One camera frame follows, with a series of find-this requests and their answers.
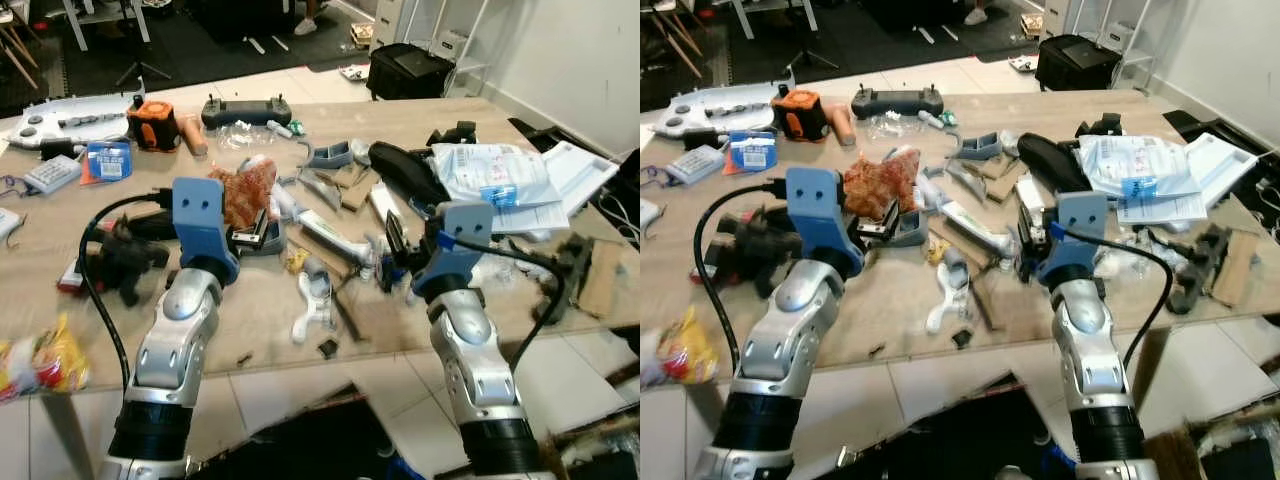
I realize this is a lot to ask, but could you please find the small black gadget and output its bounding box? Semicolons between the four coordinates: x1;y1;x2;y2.
1077;111;1124;139
429;119;480;150

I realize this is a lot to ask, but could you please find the white drone body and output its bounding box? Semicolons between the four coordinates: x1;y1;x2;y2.
0;94;147;152
645;84;797;139

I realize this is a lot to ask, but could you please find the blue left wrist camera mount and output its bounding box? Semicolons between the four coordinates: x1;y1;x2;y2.
784;166;864;280
171;177;242;287

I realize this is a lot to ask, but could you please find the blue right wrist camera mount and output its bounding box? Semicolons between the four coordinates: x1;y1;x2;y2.
1034;191;1110;287
411;201;495;300

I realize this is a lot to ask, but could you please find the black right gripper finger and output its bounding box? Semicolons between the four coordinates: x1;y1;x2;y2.
385;213;409;277
1017;205;1037;273

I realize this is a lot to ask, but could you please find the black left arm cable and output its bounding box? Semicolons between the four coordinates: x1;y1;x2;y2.
79;189;177;393
694;182;792;377

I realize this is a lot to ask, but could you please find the black tripod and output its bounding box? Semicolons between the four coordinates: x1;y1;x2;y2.
789;0;841;73
114;0;172;87

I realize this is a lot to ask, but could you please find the grey plastic holder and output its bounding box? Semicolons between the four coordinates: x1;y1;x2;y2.
957;129;1004;162
307;139;354;170

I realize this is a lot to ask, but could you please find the brown cardboard piece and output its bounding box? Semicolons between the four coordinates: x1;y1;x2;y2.
577;239;627;320
1209;229;1264;307

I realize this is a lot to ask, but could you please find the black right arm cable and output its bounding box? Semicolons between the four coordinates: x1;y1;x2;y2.
440;233;567;372
1049;224;1174;372

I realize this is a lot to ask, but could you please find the orange black device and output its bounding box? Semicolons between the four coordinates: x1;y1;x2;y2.
126;96;182;152
769;87;830;142

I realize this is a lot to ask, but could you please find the white printed plastic bag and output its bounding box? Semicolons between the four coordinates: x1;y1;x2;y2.
1077;132;1217;202
429;142;567;207

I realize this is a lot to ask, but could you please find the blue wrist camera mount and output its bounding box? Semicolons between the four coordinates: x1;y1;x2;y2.
784;166;864;280
411;201;495;300
171;177;242;287
1034;191;1110;287

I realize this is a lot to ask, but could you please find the yellow red snack bag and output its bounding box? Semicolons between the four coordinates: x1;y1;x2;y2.
640;306;720;390
0;314;90;402

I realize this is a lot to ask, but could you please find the dark grey remote controller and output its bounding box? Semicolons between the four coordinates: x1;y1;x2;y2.
200;94;294;130
851;84;947;120

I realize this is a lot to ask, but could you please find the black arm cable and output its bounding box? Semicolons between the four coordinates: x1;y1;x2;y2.
440;233;567;372
1049;224;1174;372
79;189;177;393
694;182;792;377

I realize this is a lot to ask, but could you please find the red orange snack bag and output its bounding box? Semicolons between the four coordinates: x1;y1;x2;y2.
207;154;279;232
842;146;922;224

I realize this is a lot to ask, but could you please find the tan cylinder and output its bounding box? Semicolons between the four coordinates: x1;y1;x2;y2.
827;101;859;147
179;111;210;157

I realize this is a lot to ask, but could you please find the long black pouch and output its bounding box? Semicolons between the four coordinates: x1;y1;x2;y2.
1017;131;1097;197
367;139;452;212

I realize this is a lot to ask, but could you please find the white tube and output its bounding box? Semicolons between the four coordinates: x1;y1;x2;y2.
269;184;377;267
914;174;1017;257

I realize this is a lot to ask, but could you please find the black suitcase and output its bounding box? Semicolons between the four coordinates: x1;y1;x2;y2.
1034;34;1122;94
366;42;457;102

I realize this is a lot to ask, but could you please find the white plastic bracket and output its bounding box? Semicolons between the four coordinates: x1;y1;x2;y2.
291;254;337;347
924;247;972;337

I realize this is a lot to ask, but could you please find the blue packaged card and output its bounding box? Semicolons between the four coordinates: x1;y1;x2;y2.
726;129;780;177
79;139;135;187

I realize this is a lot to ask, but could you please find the clear plastic wrapper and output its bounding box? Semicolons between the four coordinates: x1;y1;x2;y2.
214;119;272;152
864;109;922;142

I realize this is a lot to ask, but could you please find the black clamp device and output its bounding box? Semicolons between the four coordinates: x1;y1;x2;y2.
529;234;597;327
1164;224;1234;317

